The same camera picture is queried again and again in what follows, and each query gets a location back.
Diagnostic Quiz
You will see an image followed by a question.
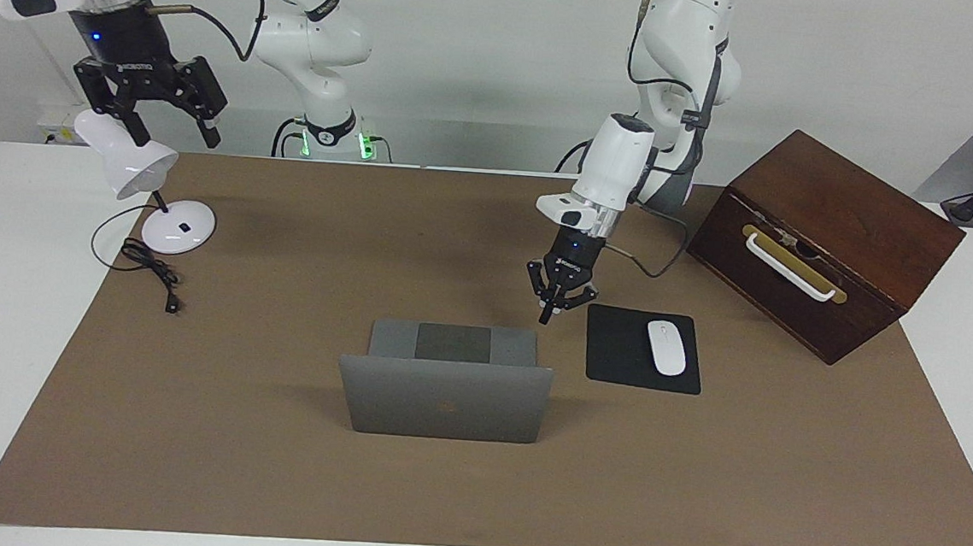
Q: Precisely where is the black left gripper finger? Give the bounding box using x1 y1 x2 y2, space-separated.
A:
522 259 561 326
554 279 600 316

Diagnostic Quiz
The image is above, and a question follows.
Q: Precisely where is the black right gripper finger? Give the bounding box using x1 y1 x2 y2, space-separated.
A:
166 54 232 151
67 60 157 148

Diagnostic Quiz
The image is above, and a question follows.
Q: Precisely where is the silver laptop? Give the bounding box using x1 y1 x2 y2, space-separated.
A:
333 315 559 447

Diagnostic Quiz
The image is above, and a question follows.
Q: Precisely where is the white power strip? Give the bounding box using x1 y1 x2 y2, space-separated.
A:
38 101 92 148

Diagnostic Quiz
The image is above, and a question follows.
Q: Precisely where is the black mouse pad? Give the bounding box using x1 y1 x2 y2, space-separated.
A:
582 303 707 396

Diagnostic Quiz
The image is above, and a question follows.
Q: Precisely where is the white desk lamp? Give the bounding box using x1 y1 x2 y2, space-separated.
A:
65 106 225 258

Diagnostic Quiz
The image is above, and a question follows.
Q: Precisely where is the white computer mouse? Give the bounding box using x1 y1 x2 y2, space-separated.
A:
644 319 690 379

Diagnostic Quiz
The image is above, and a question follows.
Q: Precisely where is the dark wooden box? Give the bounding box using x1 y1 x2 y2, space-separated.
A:
678 122 973 375

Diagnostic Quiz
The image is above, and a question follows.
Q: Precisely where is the brown table mat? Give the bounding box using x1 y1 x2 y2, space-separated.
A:
0 136 973 546

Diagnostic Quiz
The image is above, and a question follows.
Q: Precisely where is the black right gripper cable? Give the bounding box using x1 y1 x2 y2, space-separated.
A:
142 0 267 64

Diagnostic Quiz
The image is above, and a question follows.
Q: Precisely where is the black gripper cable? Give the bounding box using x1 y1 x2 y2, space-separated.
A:
602 200 693 281
142 0 267 64

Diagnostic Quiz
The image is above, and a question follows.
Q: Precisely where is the black right arm base cable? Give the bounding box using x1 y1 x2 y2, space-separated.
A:
270 115 310 159

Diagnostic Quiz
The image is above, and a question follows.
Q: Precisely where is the black arm base cable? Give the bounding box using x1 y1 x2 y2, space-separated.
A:
555 137 595 177
270 115 310 159

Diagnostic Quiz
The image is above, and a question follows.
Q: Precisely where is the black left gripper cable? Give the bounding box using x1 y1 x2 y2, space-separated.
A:
602 200 693 281

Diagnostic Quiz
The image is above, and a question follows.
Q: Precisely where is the black left arm base cable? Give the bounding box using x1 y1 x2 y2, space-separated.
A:
555 137 595 177

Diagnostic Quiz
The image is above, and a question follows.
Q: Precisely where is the black lamp power cable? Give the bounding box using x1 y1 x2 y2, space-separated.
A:
87 198 189 315

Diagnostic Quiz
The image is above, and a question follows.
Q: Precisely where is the white box handle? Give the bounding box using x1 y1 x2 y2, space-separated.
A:
741 232 842 304

